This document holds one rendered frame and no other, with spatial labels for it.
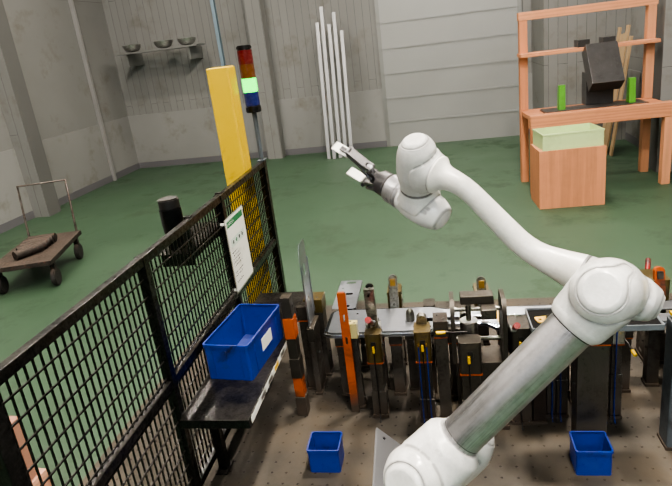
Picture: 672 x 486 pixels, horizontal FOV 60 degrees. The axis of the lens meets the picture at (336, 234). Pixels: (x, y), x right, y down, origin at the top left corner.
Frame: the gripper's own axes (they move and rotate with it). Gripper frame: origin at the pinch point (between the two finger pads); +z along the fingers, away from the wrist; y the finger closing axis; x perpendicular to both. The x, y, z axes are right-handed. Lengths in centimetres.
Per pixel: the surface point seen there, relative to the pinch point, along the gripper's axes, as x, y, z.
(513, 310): 10, 78, -47
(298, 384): -65, 61, -7
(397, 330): -26, 62, -23
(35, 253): -179, 247, 436
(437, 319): -16, 46, -39
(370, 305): -26, 44, -17
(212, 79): 4, 10, 93
